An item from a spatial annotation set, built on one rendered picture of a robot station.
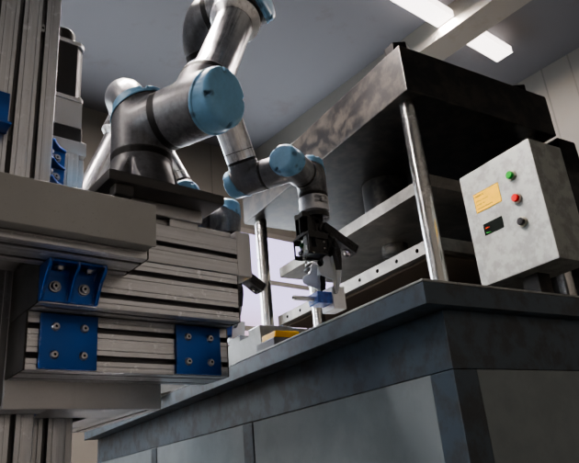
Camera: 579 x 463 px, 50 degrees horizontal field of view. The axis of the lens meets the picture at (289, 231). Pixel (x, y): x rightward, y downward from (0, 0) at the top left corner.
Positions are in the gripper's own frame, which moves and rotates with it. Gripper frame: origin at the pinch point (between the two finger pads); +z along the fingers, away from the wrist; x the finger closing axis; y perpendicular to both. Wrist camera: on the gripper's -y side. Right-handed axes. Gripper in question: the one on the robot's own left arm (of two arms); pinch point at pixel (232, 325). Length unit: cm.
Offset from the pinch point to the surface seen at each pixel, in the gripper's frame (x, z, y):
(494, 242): 20, -31, -83
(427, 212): 5, -45, -71
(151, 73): -197, -214, -33
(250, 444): 15.7, 30.5, 2.9
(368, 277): -38, -34, -77
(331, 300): 31.0, -0.6, -10.4
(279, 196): -86, -86, -66
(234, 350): 5.3, 7.6, 2.0
